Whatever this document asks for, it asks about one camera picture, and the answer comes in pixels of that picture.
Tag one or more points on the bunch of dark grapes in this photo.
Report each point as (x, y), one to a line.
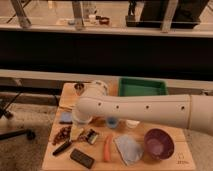
(62, 135)

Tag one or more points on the blue sponge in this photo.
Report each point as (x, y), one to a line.
(65, 118)

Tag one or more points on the green plastic tray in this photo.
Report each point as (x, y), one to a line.
(141, 87)

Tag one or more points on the purple bowl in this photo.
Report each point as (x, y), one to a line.
(159, 144)

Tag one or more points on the small blue cup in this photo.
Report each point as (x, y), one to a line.
(112, 122)

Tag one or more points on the white cup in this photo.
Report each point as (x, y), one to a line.
(132, 124)

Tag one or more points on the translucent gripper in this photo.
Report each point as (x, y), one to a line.
(76, 133)

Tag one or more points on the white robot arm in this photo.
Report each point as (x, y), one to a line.
(192, 112)

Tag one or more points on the light blue cloth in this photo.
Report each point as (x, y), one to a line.
(131, 151)

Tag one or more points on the orange carrot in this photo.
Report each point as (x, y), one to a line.
(107, 147)

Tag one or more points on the black rectangular block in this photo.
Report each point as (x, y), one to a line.
(82, 158)

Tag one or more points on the small metal cup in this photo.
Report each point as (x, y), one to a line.
(79, 88)

